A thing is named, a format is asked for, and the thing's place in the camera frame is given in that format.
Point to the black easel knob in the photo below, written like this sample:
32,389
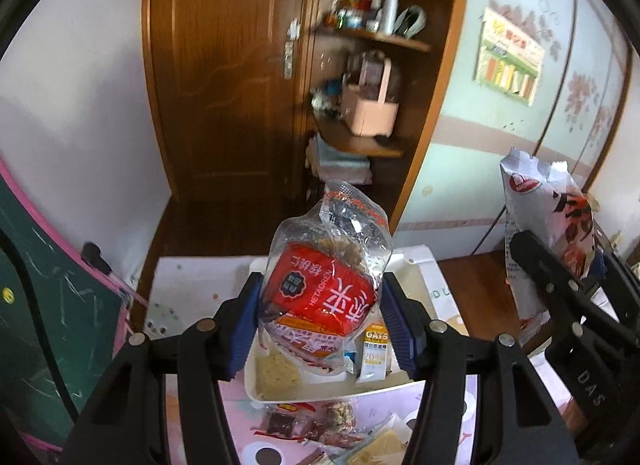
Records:
95,255

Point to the silver door lock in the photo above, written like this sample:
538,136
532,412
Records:
290,47

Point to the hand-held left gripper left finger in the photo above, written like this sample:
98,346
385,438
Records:
244,332

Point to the white and red chip bag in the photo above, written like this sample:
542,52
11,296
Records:
540,195

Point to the yellow noodle cake packet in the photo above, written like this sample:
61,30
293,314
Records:
375,447

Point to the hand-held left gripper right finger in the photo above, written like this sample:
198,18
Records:
400,332

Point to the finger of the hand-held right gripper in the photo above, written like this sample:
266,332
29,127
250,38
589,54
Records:
622,285
542,265

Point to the mixed nut packet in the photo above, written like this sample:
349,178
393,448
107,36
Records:
340,412

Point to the green tape roll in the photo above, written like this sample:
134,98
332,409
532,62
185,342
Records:
412,22

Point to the wall poster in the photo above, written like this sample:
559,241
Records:
510,57

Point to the wooden corner shelf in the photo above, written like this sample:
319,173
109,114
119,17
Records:
360,142

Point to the pink storage basket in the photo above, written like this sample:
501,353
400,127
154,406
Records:
367,110

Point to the brown wooden door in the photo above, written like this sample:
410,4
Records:
220,70

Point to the cluster of small jars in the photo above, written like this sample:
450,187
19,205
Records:
352,12

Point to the green chalkboard with pink frame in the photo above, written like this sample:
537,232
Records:
40,320

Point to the white plastic bin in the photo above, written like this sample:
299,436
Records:
325,381

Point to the white plastic roll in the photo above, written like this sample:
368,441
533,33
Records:
389,12

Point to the clear bag with red label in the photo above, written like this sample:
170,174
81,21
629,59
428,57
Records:
320,285

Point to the dark red date packet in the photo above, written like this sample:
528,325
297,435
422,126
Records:
281,420

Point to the yellow noodle cake bag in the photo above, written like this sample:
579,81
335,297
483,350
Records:
277,370

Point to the small red snack packets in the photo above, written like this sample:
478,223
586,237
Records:
325,435

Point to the white oat packet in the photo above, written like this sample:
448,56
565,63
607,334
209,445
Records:
372,356

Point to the folded cloth stack on shelf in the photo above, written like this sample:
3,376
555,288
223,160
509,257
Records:
340,160

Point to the floral sliding wardrobe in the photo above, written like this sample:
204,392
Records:
475,170

